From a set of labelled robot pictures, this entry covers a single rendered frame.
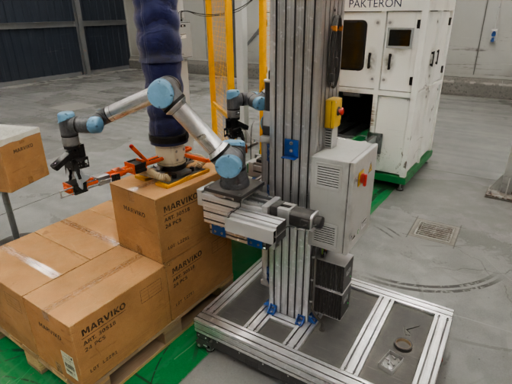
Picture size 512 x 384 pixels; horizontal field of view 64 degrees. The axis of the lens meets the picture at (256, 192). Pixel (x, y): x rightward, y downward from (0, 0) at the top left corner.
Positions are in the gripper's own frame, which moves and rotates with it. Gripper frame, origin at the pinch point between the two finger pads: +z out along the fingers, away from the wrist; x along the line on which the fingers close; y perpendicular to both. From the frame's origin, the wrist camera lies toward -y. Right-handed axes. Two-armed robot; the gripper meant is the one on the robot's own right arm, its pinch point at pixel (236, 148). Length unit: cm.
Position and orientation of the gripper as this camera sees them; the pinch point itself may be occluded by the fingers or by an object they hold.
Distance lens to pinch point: 250.7
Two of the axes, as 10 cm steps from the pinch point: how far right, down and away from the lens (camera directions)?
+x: 7.9, 2.4, -5.7
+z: 0.1, 9.2, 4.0
